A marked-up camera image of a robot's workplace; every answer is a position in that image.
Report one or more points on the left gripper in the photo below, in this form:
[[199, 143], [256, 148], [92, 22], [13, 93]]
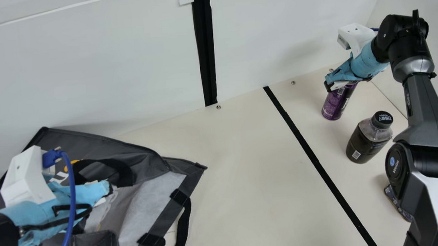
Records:
[[34, 215]]

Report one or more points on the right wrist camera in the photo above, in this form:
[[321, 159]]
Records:
[[355, 36]]

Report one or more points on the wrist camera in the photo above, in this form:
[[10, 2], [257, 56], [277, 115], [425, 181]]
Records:
[[355, 36], [24, 177]]

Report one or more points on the dark coffee bottle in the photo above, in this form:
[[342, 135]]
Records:
[[365, 142]]

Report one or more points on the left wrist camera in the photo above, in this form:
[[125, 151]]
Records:
[[24, 177]]

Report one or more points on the purple can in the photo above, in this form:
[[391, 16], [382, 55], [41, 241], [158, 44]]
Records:
[[335, 106]]

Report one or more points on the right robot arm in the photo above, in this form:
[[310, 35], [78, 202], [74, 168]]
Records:
[[425, 114]]

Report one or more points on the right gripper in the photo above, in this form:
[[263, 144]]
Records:
[[365, 66]]

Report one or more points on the black post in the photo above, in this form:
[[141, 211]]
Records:
[[204, 42]]

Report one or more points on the black strip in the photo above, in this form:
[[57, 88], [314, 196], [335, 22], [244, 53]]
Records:
[[316, 162]]

